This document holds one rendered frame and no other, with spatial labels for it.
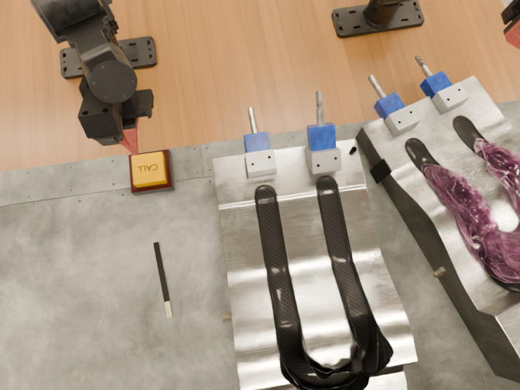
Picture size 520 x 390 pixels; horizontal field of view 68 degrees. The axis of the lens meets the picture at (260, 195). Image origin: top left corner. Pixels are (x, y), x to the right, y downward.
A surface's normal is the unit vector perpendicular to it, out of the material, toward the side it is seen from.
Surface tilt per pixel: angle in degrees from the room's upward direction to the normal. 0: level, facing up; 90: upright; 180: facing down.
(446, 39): 0
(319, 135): 35
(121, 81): 63
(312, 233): 3
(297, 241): 3
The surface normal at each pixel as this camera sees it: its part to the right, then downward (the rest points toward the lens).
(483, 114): 0.01, -0.25
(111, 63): 0.45, 0.63
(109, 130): 0.14, 0.71
